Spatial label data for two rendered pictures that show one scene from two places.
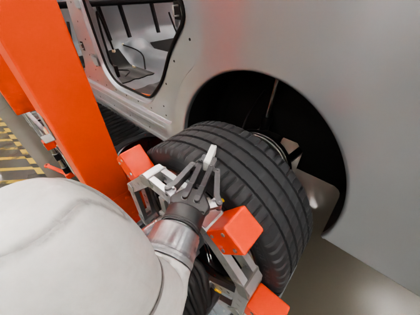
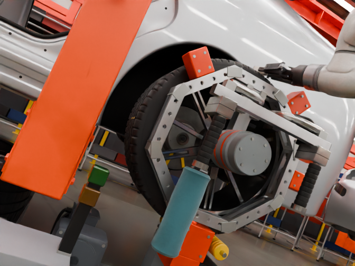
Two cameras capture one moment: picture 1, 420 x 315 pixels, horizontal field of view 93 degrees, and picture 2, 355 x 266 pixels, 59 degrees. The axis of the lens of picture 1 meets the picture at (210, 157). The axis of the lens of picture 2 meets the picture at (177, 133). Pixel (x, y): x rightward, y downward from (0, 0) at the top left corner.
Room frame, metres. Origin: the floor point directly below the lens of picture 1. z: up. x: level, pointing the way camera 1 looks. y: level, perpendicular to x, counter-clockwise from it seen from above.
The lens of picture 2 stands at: (-0.09, 1.12, 0.75)
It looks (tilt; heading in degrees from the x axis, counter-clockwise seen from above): 4 degrees up; 302
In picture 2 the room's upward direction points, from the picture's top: 23 degrees clockwise
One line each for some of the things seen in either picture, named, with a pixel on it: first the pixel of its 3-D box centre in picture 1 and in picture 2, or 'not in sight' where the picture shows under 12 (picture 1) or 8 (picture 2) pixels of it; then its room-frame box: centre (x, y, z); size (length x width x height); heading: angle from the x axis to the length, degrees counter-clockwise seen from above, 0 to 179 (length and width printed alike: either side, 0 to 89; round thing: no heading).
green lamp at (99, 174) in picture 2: not in sight; (98, 175); (0.42, 0.56, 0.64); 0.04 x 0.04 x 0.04; 49
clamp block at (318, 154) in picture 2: not in sight; (312, 154); (0.08, 0.09, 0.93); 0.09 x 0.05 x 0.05; 139
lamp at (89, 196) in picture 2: not in sight; (89, 195); (0.42, 0.56, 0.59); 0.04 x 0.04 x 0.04; 49
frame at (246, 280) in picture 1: (185, 239); (227, 149); (0.35, 0.09, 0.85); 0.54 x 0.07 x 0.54; 49
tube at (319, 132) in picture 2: not in sight; (290, 114); (0.19, 0.09, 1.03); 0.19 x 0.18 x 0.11; 139
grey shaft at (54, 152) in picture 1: (59, 158); not in sight; (1.42, 1.42, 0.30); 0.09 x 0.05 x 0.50; 49
